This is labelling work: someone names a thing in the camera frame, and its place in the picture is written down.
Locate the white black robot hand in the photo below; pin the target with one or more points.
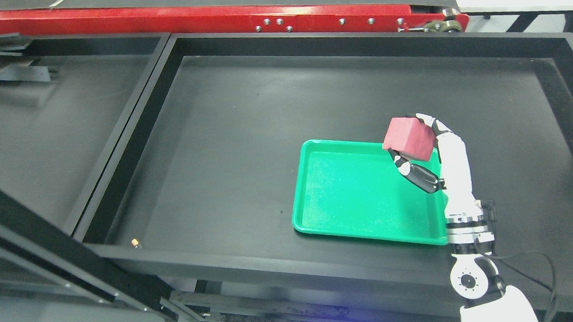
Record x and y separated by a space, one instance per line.
454 178

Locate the pink foam block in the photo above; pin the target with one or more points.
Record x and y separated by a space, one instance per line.
409 137

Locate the green plastic tray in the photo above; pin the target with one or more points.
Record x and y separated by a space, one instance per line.
353 189

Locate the black metal shelf right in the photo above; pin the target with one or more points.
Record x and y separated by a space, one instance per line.
256 167

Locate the black metal shelf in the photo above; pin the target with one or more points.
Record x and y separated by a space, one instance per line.
256 167
64 125

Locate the black metal shelf left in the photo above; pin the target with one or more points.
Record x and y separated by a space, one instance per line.
64 125

